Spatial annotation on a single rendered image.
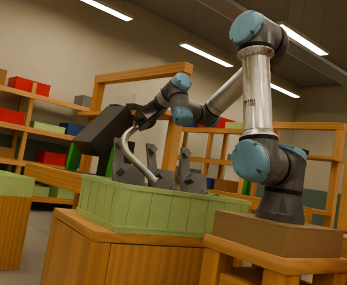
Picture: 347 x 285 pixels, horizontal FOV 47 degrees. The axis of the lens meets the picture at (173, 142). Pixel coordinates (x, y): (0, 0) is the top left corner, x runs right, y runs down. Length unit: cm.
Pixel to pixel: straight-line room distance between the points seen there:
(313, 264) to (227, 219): 28
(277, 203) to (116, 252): 58
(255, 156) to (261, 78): 25
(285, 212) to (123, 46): 804
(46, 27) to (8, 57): 96
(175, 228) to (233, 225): 36
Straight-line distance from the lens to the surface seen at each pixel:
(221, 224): 128
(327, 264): 127
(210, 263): 130
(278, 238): 114
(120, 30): 910
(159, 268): 155
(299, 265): 116
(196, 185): 191
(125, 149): 167
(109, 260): 145
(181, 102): 148
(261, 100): 122
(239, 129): 718
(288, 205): 126
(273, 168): 117
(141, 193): 146
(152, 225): 150
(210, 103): 153
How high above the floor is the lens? 102
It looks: 5 degrees up
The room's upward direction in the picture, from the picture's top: 9 degrees clockwise
